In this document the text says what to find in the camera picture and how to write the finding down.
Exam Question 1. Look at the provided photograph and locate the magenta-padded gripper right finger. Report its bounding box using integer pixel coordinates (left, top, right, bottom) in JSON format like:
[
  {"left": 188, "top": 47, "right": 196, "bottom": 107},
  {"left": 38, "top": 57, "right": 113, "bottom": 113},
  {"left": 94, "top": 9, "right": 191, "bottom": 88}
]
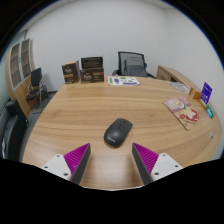
[{"left": 131, "top": 142, "right": 184, "bottom": 186}]

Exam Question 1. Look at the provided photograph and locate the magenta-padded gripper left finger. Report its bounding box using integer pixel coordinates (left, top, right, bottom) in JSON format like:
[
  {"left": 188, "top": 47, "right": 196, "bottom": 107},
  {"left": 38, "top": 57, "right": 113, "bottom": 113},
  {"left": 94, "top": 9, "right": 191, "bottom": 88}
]
[{"left": 40, "top": 142, "right": 92, "bottom": 185}]

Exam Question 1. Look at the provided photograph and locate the black computer mouse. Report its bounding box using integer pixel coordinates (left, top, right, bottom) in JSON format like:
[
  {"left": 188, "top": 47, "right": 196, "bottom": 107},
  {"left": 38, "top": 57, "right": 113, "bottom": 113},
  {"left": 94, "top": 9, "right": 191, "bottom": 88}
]
[{"left": 103, "top": 117, "right": 134, "bottom": 148}]

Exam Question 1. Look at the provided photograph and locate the black sofa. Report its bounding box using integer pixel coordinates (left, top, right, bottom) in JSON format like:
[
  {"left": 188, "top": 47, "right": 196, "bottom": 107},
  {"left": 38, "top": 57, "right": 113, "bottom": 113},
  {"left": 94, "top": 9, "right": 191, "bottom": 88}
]
[{"left": 0, "top": 99, "right": 29, "bottom": 161}]

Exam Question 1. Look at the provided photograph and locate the teal small packet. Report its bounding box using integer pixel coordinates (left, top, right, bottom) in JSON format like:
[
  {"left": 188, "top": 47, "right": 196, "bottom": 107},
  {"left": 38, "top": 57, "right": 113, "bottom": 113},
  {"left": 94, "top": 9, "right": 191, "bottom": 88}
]
[{"left": 205, "top": 105, "right": 216, "bottom": 119}]

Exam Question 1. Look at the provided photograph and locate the small orange box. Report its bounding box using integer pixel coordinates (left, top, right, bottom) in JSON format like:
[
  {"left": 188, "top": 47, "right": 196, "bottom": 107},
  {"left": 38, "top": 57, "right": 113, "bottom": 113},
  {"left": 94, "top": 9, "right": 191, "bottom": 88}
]
[{"left": 188, "top": 86, "right": 203, "bottom": 100}]

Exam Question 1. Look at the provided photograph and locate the round grey disc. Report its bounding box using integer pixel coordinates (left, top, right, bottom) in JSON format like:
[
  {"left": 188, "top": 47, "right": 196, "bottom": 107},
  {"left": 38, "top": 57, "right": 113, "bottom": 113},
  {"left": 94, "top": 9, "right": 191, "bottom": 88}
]
[{"left": 169, "top": 81, "right": 190, "bottom": 93}]

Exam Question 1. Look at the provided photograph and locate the purple standing sign card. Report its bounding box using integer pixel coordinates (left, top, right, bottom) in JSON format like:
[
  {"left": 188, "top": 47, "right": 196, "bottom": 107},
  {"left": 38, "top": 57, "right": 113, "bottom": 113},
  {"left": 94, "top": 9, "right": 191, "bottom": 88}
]
[{"left": 200, "top": 81, "right": 213, "bottom": 105}]

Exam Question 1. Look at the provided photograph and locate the black visitor chair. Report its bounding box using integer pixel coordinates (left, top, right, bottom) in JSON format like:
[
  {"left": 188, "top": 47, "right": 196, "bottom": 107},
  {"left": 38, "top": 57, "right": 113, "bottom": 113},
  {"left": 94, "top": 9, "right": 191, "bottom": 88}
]
[{"left": 25, "top": 67, "right": 50, "bottom": 113}]

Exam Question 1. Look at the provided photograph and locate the wooden side desk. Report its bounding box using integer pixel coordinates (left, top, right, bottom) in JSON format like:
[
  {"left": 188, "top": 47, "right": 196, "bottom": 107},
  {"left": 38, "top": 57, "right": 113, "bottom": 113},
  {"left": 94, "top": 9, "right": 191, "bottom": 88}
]
[{"left": 155, "top": 64, "right": 201, "bottom": 91}]

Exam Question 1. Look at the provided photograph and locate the small brown cardboard box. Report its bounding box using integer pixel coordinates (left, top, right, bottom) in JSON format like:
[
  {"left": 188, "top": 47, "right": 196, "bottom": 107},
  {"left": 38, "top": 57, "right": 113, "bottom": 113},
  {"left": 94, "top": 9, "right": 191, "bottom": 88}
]
[{"left": 61, "top": 60, "right": 81, "bottom": 85}]

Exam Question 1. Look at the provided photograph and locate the white sheet with coloured shapes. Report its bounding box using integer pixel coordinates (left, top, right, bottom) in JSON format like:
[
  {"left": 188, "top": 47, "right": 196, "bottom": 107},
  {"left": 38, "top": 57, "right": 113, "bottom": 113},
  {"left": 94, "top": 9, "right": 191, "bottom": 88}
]
[{"left": 107, "top": 75, "right": 140, "bottom": 87}]

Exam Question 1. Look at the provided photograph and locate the grey backpack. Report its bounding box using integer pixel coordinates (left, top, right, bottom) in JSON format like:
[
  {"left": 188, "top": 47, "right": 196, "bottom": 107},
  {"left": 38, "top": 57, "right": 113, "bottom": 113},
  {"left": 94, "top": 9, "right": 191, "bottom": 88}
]
[{"left": 123, "top": 55, "right": 149, "bottom": 78}]

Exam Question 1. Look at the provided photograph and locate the wooden shelf unit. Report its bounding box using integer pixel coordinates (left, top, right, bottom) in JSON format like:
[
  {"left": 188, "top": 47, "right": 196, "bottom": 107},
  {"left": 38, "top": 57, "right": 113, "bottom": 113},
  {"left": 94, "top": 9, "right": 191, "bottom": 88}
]
[{"left": 4, "top": 37, "right": 41, "bottom": 116}]

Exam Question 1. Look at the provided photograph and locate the black cardboard box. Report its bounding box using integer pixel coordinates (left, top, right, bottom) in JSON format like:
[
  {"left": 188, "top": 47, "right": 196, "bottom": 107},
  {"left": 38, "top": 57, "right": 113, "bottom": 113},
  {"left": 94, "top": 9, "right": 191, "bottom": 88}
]
[{"left": 80, "top": 55, "right": 104, "bottom": 70}]

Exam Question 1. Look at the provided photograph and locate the black mesh office chair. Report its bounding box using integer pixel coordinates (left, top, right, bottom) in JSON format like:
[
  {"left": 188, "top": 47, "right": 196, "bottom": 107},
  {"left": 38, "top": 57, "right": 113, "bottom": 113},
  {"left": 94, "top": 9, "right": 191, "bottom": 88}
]
[{"left": 112, "top": 51, "right": 157, "bottom": 79}]

